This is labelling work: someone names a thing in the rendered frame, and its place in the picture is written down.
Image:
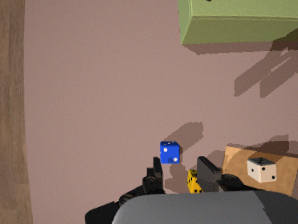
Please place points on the tan square mat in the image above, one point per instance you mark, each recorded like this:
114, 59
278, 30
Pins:
235, 162

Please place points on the blue die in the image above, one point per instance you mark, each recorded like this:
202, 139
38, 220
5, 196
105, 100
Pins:
169, 152

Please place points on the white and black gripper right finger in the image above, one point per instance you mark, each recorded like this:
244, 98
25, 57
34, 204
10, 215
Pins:
211, 179

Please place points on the yellow die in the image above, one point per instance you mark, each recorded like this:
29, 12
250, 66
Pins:
192, 181

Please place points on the white die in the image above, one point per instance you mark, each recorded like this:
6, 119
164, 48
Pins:
261, 169

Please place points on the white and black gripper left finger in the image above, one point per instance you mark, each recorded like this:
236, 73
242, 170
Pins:
151, 184

